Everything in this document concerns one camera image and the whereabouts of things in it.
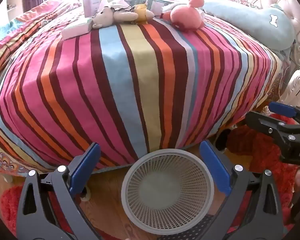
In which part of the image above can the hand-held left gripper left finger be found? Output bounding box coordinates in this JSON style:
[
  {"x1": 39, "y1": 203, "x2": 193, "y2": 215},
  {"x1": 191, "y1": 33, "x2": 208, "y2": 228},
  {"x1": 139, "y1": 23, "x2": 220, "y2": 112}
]
[{"x1": 16, "y1": 142, "x2": 108, "y2": 240}]

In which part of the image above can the dark starred cloth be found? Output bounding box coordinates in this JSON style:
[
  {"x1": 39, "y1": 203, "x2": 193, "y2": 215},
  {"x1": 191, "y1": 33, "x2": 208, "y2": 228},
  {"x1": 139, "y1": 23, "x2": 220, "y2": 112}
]
[{"x1": 175, "y1": 214, "x2": 215, "y2": 240}]

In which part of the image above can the white wall cabinet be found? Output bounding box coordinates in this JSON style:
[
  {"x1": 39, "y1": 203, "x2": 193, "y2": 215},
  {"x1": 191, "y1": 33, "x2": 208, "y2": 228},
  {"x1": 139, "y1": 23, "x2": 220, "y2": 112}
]
[{"x1": 5, "y1": 0, "x2": 18, "y2": 13}]

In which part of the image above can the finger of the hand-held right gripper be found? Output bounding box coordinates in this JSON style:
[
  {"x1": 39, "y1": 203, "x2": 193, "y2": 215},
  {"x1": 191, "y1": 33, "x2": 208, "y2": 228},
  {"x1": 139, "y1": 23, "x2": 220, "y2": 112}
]
[
  {"x1": 244, "y1": 111, "x2": 298, "y2": 143},
  {"x1": 268, "y1": 102, "x2": 300, "y2": 120}
]

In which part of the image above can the light teal box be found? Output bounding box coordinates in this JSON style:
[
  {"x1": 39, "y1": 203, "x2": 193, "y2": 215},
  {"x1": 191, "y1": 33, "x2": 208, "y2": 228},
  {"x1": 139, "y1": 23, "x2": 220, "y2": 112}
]
[{"x1": 130, "y1": 0, "x2": 175, "y2": 15}]

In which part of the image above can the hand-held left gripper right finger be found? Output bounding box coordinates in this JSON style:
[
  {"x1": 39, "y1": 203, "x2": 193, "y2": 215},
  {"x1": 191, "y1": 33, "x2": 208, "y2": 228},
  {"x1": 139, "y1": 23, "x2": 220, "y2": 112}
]
[{"x1": 199, "y1": 140, "x2": 288, "y2": 240}]

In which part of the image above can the pink plush toy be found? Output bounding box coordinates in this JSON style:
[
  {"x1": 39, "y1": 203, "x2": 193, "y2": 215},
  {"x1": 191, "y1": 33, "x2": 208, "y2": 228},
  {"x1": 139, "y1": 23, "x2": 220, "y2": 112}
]
[{"x1": 162, "y1": 0, "x2": 205, "y2": 32}]

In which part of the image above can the purple white carton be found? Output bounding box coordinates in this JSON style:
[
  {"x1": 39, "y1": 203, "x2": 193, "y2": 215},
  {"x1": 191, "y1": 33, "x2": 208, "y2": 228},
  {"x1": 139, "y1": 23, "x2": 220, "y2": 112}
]
[{"x1": 82, "y1": 0, "x2": 102, "y2": 18}]

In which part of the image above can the flat white green box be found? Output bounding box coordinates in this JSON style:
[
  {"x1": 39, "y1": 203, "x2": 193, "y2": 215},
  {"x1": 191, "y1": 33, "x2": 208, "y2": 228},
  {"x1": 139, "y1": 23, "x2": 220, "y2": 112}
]
[{"x1": 62, "y1": 21, "x2": 94, "y2": 40}]

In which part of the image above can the grey mesh waste basket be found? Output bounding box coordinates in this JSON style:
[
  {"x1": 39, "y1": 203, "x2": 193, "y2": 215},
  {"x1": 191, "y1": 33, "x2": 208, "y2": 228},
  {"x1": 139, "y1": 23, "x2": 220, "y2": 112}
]
[{"x1": 121, "y1": 149, "x2": 215, "y2": 235}]

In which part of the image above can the light blue bone-print pillow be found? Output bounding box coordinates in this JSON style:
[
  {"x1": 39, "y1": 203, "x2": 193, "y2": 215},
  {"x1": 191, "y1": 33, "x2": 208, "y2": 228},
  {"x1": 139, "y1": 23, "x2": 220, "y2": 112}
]
[{"x1": 202, "y1": 1, "x2": 297, "y2": 50}]

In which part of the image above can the folded colourful quilt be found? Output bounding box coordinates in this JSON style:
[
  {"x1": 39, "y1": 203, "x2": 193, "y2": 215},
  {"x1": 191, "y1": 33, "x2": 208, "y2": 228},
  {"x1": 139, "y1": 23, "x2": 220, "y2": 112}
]
[{"x1": 0, "y1": 0, "x2": 73, "y2": 53}]

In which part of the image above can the white dog plush toy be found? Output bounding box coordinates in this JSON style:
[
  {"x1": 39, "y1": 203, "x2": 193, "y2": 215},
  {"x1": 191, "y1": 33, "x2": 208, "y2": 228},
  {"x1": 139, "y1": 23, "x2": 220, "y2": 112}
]
[{"x1": 92, "y1": 5, "x2": 138, "y2": 29}]

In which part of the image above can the yellow plush toy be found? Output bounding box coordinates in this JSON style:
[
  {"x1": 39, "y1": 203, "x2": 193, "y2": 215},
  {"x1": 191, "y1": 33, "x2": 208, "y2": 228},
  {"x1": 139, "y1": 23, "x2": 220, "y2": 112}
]
[{"x1": 134, "y1": 4, "x2": 155, "y2": 23}]

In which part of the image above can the striped colourful bedspread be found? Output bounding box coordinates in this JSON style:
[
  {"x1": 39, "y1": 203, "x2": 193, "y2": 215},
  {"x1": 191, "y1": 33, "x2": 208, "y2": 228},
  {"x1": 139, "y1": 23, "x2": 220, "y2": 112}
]
[{"x1": 0, "y1": 0, "x2": 283, "y2": 178}]

